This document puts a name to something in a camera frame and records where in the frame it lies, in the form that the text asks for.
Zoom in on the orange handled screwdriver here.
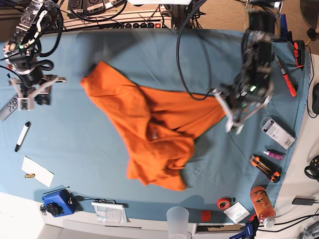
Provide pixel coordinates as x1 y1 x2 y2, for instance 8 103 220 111
275 56 297 97

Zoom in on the blue clamp top right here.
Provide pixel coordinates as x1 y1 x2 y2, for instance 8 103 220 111
273 14 293 42

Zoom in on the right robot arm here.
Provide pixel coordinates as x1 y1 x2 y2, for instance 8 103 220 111
3 0 66 111

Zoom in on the blue box with knob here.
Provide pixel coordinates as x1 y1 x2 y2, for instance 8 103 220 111
42 189 76 218

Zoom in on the orange t-shirt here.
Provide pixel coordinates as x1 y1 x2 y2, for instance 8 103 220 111
80 62 225 191

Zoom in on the translucent plastic cup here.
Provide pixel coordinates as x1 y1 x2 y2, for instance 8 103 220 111
166 207 189 239

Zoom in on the white marker pen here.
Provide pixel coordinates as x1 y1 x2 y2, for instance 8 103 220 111
14 121 31 152

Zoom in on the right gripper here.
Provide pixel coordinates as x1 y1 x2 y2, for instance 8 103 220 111
8 75 67 105

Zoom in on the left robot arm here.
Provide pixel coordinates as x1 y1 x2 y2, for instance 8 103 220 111
213 0 283 130

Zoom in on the red tape roll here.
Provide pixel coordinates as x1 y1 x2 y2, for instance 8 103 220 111
216 197 232 210

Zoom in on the orange drink bottle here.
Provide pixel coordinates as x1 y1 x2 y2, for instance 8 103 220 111
250 186 276 228

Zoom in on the orange black utility knife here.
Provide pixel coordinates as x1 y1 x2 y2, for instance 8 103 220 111
250 155 281 183

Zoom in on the white paper card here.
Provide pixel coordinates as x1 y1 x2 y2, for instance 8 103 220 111
21 156 54 187

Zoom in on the orange black clamp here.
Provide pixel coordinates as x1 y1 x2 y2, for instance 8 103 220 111
294 40 306 68

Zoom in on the grey remote control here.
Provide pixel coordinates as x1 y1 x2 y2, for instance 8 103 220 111
0 94 18 121

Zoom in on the small red block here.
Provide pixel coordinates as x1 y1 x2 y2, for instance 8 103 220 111
201 210 211 222

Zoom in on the clear plastic bit case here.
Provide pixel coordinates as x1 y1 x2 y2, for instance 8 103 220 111
260 117 295 149

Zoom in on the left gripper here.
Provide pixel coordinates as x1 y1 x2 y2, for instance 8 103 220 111
212 83 273 124

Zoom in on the black cable tie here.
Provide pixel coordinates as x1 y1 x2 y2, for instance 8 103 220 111
43 186 70 195

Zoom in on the blue clamp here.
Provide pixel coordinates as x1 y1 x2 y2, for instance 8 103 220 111
273 14 293 42
230 214 260 239

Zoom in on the black power strip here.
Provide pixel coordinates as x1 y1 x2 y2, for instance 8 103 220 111
109 21 172 31

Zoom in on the small yellow battery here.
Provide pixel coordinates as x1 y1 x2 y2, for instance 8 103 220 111
25 174 35 178

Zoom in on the white square note pad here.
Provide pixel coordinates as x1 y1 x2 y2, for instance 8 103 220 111
224 202 250 224

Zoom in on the small pink glue tube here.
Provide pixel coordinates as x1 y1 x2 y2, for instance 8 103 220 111
263 150 285 160

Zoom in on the blue table cloth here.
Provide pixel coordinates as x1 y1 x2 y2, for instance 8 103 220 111
0 29 311 222

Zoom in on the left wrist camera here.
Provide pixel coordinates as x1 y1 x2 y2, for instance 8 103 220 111
225 120 244 135

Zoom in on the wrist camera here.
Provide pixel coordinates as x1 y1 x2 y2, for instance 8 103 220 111
17 98 34 111
225 120 244 135

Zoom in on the blue clamp bottom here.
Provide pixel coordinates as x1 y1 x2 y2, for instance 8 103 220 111
230 214 260 239

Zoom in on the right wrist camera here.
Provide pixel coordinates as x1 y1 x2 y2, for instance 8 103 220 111
17 98 34 111

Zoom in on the white folded booklet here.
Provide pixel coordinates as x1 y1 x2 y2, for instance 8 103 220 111
91 202 128 224

